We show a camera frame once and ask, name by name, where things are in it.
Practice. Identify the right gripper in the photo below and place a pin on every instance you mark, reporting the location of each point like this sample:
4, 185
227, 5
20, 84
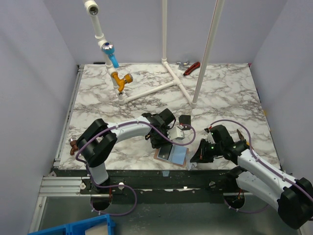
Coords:
205, 152

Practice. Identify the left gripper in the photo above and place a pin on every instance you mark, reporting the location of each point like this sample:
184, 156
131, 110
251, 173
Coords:
156, 144

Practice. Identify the black VIP card stack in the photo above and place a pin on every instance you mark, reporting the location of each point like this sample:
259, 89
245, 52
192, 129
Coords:
185, 121

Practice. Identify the single black VIP card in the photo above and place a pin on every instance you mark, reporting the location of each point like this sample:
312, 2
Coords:
164, 152

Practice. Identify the pink leather card holder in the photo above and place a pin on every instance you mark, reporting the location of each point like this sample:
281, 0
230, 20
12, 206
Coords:
177, 156

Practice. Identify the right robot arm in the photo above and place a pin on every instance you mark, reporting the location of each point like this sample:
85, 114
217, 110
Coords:
292, 198

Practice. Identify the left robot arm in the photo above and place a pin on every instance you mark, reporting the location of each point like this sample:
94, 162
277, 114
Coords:
98, 140

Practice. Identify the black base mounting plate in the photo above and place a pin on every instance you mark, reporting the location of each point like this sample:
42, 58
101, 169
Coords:
165, 186

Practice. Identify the orange valve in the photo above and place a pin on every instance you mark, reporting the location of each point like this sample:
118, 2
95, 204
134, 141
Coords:
128, 78

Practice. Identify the metal clamp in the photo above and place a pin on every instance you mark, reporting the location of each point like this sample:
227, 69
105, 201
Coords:
183, 64

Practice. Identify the blue valve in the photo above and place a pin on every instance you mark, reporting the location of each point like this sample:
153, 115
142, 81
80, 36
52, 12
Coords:
109, 49

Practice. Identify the brown brass valve fitting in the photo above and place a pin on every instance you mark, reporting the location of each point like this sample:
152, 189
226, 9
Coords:
74, 148

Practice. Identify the blue plastic bin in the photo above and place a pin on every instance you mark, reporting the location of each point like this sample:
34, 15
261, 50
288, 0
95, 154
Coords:
79, 227

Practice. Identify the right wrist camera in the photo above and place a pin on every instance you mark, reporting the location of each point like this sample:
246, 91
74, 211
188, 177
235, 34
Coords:
209, 137

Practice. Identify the yellow handled pliers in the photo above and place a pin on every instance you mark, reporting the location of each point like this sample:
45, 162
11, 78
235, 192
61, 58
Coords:
241, 137

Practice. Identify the white PVC pipe frame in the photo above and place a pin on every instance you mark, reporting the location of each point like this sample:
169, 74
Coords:
92, 10

